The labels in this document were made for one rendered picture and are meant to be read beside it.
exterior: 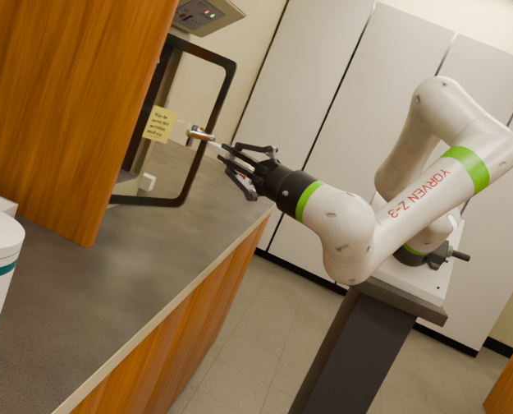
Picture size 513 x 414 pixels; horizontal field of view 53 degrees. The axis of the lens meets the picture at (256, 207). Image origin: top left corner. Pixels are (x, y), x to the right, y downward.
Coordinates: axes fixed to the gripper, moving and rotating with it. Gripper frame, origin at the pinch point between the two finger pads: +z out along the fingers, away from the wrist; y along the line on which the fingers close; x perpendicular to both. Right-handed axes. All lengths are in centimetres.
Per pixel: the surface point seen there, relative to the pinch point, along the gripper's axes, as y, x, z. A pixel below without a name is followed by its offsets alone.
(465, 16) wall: 121, -336, 97
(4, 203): -21.9, 37.2, 14.1
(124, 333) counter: -25.7, 34.6, -24.3
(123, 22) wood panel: 17.7, 27.9, 9.4
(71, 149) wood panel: -8.4, 28.8, 11.1
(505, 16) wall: 130, -348, 72
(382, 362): -51, -75, -34
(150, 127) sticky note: -1.4, 9.7, 13.4
